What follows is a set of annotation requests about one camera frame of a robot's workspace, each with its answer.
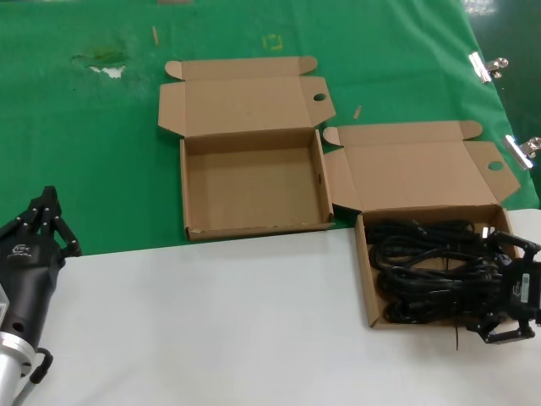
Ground left arm cable silver plug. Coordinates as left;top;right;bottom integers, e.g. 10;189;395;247
14;346;55;406

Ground silver left camera bracket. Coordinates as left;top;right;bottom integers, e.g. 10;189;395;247
0;285;10;331

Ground open brown cardboard box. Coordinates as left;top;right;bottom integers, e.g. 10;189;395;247
156;55;337;243
322;120;522;330

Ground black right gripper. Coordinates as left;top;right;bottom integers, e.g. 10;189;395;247
464;229;541;347

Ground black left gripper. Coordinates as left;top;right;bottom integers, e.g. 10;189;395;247
0;185;82;344

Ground metal binder clip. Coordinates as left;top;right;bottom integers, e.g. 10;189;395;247
501;134;541;171
467;51;509;85

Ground green table cloth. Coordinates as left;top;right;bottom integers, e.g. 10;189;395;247
0;0;541;259

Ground tangled black power cables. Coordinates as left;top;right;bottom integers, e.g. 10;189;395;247
363;217;515;326

